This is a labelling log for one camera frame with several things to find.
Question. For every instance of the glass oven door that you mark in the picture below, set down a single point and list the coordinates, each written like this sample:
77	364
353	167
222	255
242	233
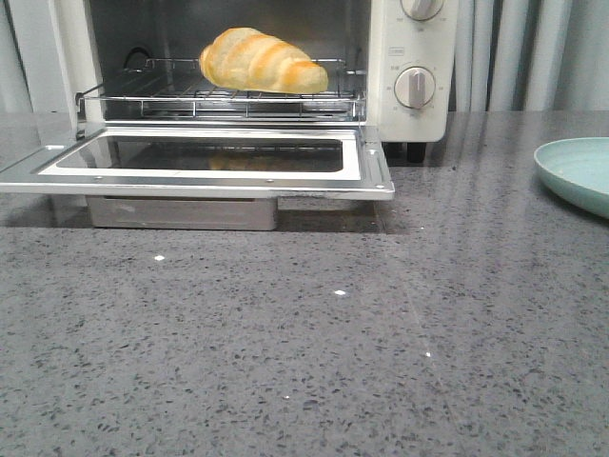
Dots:
215	163

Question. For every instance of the golden croissant bread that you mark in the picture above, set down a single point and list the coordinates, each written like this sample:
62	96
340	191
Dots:
247	59

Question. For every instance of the lower oven control knob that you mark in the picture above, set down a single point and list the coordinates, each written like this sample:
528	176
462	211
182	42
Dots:
414	87

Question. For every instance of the oven control knob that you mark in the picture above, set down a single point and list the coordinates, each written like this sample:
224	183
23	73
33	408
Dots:
414	87
421	10

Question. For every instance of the white Toshiba toaster oven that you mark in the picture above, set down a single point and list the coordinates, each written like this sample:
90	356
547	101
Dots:
375	36

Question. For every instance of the upper oven control knob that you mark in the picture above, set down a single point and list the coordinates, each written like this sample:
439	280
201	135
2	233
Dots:
421	10

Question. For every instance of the grey pleated curtain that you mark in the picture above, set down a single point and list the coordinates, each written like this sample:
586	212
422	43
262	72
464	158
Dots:
510	55

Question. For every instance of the teal round plate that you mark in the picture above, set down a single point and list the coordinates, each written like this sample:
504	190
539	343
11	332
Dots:
576	169

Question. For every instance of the metal wire oven rack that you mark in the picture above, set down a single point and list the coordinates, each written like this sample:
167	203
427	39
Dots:
176	89

